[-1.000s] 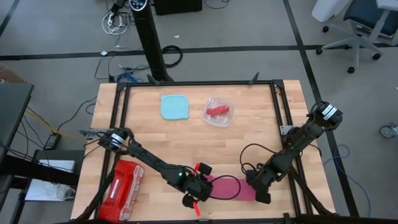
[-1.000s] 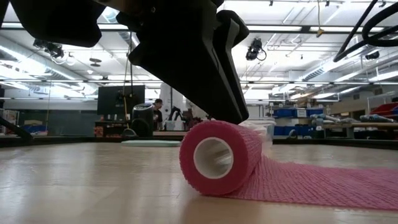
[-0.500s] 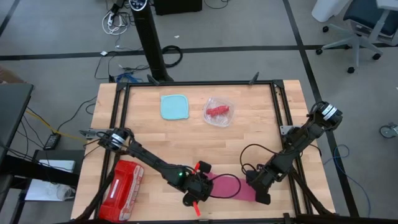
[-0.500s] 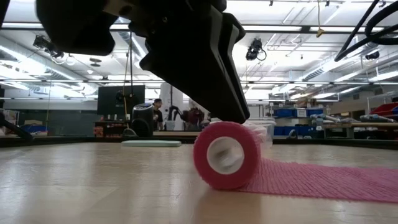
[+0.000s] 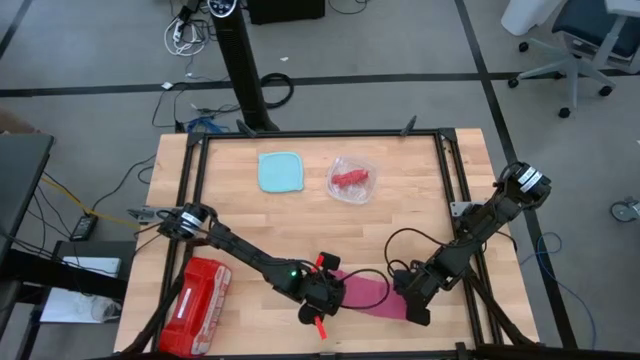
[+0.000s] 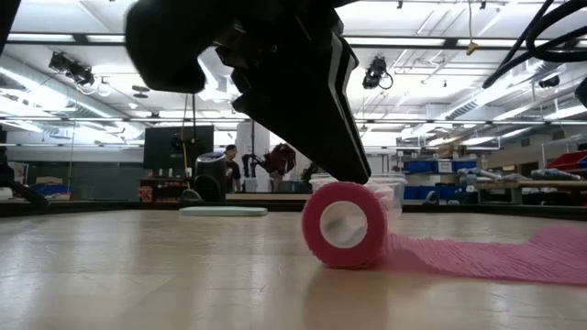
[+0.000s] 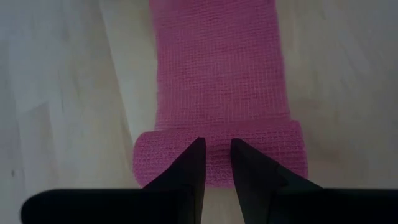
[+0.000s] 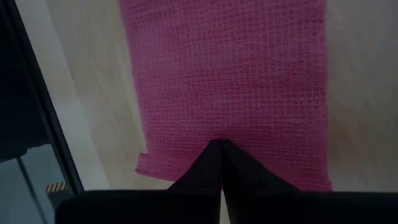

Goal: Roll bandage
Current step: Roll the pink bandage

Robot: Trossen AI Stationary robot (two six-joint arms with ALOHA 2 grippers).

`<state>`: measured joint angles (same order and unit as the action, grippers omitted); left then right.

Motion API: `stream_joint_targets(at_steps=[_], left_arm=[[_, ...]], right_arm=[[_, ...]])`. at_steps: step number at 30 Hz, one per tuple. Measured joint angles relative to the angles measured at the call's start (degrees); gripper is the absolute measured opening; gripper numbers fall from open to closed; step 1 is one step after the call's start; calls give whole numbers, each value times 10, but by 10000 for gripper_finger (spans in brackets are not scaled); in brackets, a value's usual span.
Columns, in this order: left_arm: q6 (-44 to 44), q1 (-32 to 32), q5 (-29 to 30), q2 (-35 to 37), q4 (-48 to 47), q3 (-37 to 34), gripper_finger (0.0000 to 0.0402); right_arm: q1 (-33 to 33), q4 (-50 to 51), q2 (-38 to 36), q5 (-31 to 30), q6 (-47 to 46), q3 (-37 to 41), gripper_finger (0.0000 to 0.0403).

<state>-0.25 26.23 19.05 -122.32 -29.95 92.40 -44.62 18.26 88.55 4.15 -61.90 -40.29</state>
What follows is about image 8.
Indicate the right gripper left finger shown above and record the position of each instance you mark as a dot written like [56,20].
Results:
[140,208]

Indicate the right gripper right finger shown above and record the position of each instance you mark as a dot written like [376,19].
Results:
[311,208]

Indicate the yellow black hazard tape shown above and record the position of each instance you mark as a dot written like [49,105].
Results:
[56,187]

